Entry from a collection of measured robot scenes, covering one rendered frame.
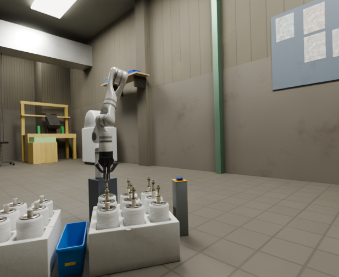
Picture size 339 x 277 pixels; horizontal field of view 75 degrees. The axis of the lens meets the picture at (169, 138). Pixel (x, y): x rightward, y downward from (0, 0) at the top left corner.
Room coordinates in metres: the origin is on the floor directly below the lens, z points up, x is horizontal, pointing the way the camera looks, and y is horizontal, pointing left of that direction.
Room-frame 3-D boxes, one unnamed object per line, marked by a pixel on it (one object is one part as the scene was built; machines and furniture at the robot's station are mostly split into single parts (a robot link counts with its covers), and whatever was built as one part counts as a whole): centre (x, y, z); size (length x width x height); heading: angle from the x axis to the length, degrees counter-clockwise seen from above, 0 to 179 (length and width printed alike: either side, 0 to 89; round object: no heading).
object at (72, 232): (1.05, 0.46, 0.06); 0.30 x 0.11 x 0.12; 17
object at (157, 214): (1.06, 0.06, 0.16); 0.10 x 0.10 x 0.18
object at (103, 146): (1.24, 0.36, 0.53); 0.11 x 0.09 x 0.06; 30
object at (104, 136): (1.22, 0.36, 0.63); 0.09 x 0.07 x 0.15; 74
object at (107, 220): (0.99, 0.29, 0.16); 0.10 x 0.10 x 0.18
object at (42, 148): (6.47, 3.41, 0.87); 1.37 x 1.20 x 1.74; 135
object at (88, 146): (5.28, 1.66, 0.63); 0.71 x 0.58 x 1.26; 45
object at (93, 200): (1.51, 0.46, 0.15); 0.14 x 0.14 x 0.30; 45
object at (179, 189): (1.29, -0.05, 0.16); 0.07 x 0.07 x 0.31; 16
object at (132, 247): (1.14, 0.20, 0.09); 0.39 x 0.39 x 0.18; 16
